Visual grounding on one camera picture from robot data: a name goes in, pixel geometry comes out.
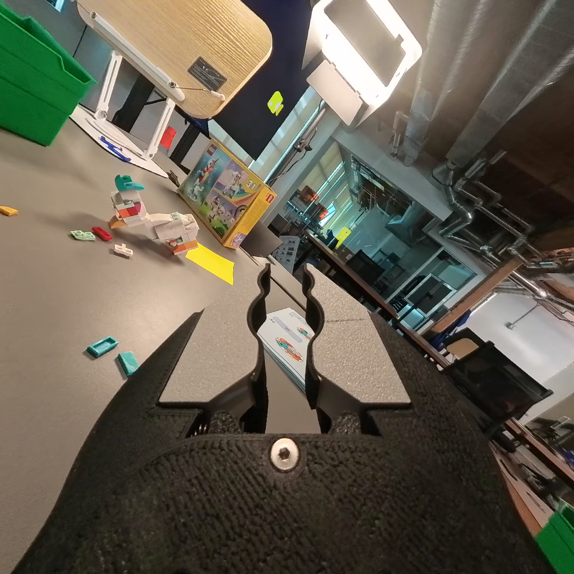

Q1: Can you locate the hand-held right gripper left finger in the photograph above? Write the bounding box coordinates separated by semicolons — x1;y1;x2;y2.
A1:
158;264;272;433

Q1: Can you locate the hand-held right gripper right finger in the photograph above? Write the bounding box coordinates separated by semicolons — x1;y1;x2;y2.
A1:
303;264;412;433

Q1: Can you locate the yellow toy set box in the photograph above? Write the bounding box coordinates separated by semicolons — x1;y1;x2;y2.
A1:
177;138;277;250

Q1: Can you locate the open instruction booklet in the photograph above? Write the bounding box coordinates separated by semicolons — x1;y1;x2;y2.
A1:
257;307;315;391

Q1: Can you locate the long wooden table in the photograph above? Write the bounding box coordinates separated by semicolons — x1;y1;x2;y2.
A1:
305;233;400;319

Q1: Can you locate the black office chair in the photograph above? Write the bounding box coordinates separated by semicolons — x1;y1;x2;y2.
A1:
442;341;554;442
347;249;386;281

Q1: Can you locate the yellow paper note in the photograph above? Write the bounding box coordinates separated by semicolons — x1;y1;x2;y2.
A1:
185;243;235;286

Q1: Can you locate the tan backed chair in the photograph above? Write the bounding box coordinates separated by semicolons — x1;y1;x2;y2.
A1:
446;337;480;361

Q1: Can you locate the printed paper sheet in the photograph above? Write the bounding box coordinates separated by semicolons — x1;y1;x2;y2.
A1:
276;235;300;272

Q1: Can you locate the white brick animal model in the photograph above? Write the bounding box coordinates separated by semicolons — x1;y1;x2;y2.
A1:
109;174;199;256

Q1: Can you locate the grey pipe cluster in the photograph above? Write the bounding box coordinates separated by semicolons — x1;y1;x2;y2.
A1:
430;152;539;270

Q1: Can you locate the brown wooden desk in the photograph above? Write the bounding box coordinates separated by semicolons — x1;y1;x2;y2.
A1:
491;419;574;536

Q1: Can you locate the black display stand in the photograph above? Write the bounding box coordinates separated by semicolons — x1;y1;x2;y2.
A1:
265;101;326;180

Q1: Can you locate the large window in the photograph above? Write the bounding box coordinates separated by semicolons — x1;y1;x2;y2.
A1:
256;87;326;189

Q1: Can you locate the white stand with wooden top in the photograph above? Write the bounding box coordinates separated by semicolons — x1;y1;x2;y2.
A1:
69;2;225;179

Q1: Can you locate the large black display screen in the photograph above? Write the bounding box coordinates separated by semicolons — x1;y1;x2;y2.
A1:
208;0;323;161

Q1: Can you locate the white lamp light panel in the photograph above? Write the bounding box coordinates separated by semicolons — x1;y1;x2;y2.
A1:
303;0;423;128

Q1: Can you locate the slim silver duct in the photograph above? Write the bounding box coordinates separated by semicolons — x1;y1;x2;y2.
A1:
507;269;574;310

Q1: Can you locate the silver ventilation duct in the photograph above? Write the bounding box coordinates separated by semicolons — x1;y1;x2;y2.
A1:
446;0;574;167
404;0;476;167

